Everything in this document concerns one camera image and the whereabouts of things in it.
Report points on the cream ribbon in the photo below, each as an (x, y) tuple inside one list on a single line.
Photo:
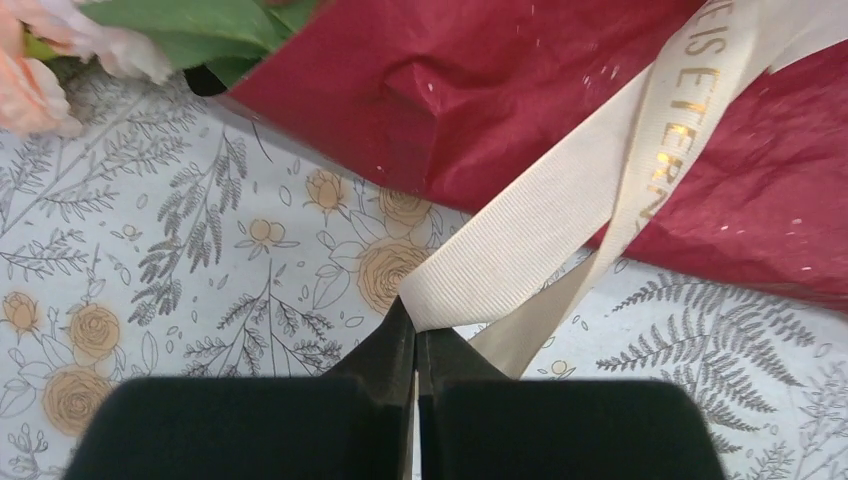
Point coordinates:
[(524, 262)]

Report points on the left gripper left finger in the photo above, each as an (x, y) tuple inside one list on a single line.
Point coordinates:
[(351, 422)]

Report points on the dark red wrapping paper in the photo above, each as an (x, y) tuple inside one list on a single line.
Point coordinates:
[(452, 100)]

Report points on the pink fake flower bunch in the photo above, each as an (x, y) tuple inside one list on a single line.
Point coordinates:
[(130, 39)]

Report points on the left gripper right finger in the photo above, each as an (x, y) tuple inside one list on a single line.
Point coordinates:
[(476, 423)]

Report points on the floral patterned table mat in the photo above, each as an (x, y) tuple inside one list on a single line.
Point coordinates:
[(169, 239)]

